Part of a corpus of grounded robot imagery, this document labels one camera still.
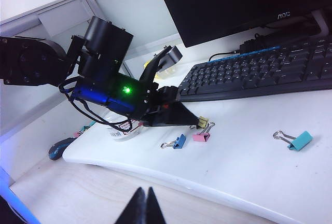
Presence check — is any silver monitor stand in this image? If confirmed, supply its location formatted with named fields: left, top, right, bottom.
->
left=311, top=8, right=332, bottom=37

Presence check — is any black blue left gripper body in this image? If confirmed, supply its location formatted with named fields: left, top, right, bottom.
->
left=134, top=81, right=179, bottom=127

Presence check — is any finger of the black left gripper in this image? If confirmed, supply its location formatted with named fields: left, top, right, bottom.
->
left=153, top=104, right=199, bottom=127
left=168, top=101, right=200, bottom=122

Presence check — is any black cable adapter box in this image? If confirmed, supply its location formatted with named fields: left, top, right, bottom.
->
left=239, top=37, right=272, bottom=53

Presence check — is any black blue computer mouse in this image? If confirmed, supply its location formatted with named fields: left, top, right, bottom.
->
left=48, top=137, right=78, bottom=160

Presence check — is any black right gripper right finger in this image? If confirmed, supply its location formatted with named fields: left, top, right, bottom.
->
left=146, top=187, right=167, bottom=224

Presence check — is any teal binder clip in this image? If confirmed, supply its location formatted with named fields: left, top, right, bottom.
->
left=81, top=120, right=96, bottom=131
left=272, top=130, right=314, bottom=152

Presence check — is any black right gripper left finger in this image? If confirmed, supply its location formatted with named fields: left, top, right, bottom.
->
left=114, top=187, right=146, bottom=224

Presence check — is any white raised desk board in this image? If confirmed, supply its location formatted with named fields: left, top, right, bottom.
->
left=62, top=89, right=332, bottom=224

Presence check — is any black keyboard cable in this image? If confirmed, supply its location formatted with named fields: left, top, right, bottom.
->
left=209, top=49, right=242, bottom=63

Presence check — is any black computer keyboard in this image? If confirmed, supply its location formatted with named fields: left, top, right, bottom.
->
left=177, top=36, right=332, bottom=103

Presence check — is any clear plastic labelled jar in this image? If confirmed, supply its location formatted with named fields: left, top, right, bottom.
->
left=105, top=115, right=145, bottom=142

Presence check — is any yellow binder clip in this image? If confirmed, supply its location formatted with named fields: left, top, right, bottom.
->
left=190, top=116, right=210, bottom=130

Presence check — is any yellow labelled glue bottle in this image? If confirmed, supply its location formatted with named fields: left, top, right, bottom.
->
left=143, top=59, right=178, bottom=79

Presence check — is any black computer monitor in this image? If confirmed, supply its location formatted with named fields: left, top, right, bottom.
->
left=153, top=0, right=332, bottom=48

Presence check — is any blue binder clip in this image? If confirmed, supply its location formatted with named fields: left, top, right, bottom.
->
left=160, top=133, right=187, bottom=150

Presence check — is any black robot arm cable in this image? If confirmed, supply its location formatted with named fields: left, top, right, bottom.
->
left=59, top=77, right=146, bottom=133

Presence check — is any grey cubicle partition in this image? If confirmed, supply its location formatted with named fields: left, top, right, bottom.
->
left=0, top=0, right=185, bottom=142

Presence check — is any blue lit metal bar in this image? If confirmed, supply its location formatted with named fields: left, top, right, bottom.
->
left=0, top=130, right=42, bottom=224

